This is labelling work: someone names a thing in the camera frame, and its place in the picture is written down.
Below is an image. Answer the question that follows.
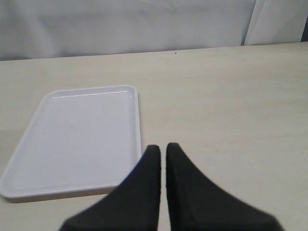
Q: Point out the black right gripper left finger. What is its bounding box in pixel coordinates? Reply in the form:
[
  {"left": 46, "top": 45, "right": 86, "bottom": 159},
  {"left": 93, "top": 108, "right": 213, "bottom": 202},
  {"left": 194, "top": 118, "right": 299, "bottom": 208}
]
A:
[{"left": 60, "top": 145, "right": 161, "bottom": 231}]

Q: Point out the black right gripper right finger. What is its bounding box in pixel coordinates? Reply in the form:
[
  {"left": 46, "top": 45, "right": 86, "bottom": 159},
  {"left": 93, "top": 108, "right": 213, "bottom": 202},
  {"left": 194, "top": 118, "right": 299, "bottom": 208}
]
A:
[{"left": 166, "top": 143, "right": 283, "bottom": 231}]

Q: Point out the white rectangular plastic tray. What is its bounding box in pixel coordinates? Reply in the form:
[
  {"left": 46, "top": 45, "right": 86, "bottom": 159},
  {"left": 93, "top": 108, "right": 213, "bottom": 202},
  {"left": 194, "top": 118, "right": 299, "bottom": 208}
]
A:
[{"left": 0, "top": 85, "right": 142, "bottom": 199}]

